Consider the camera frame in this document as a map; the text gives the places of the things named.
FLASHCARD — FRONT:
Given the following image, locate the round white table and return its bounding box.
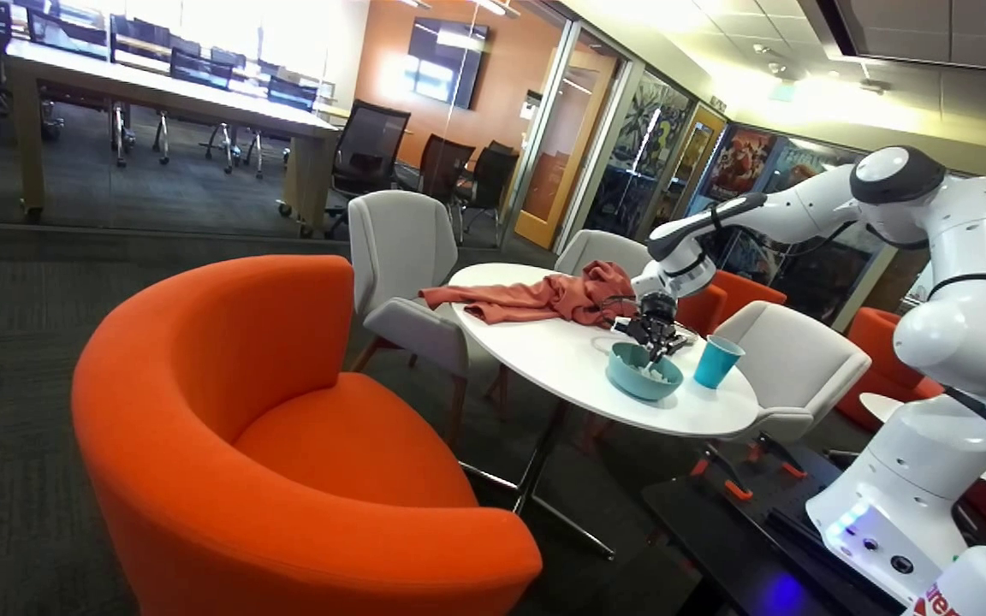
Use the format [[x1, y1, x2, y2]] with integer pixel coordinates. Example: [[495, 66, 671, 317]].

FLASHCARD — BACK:
[[444, 259, 763, 560]]

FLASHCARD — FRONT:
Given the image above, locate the low white upholstered chair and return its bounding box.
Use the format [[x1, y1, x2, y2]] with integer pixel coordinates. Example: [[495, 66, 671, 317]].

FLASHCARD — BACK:
[[552, 226, 657, 281]]

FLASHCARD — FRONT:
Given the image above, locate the white chair with metal legs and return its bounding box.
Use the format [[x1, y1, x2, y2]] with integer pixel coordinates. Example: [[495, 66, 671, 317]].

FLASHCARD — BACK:
[[692, 297, 875, 481]]

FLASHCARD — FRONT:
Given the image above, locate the dark brown chair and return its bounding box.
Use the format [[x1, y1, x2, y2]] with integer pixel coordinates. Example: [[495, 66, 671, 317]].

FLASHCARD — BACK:
[[415, 135, 480, 204], [462, 140, 524, 214]]

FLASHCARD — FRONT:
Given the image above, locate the long wooden high table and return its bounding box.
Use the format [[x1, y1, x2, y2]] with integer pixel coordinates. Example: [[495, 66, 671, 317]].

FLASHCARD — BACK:
[[4, 38, 342, 232]]

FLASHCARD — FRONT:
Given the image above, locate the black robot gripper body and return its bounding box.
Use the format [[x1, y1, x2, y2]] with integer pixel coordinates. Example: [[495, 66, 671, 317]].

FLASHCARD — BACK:
[[617, 290, 692, 345]]

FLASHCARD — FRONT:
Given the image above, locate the teal plastic cup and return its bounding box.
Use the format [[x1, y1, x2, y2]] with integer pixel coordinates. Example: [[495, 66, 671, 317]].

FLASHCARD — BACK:
[[692, 334, 746, 392]]

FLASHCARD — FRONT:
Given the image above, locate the wooden glass door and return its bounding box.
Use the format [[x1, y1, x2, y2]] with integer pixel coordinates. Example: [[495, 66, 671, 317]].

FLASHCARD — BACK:
[[509, 31, 622, 252]]

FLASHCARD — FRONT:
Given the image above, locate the rust red cloth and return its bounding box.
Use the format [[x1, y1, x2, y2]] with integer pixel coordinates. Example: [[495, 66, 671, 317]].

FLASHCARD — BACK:
[[419, 259, 643, 334]]

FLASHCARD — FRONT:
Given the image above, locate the light blue bowl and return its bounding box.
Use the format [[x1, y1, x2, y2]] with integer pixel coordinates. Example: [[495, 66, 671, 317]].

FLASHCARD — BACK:
[[601, 339, 689, 407]]

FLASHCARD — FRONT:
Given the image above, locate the black mesh office chair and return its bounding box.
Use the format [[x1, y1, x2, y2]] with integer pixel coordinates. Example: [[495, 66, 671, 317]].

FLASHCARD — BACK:
[[320, 98, 415, 221]]

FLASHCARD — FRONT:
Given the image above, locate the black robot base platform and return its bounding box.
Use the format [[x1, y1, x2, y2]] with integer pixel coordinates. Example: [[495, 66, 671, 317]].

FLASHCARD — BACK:
[[641, 438, 941, 616]]

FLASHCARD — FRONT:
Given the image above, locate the tall white upholstered chair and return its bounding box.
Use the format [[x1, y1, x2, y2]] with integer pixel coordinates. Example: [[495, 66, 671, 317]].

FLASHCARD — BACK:
[[342, 188, 506, 446]]

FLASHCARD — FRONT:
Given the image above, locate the large orange armchair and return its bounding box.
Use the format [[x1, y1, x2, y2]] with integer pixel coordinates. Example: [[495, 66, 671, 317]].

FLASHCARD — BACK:
[[67, 251, 546, 616]]

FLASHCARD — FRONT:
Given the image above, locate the wall mounted television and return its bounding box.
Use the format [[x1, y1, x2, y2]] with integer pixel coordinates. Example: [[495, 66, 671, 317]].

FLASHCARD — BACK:
[[404, 18, 494, 114]]

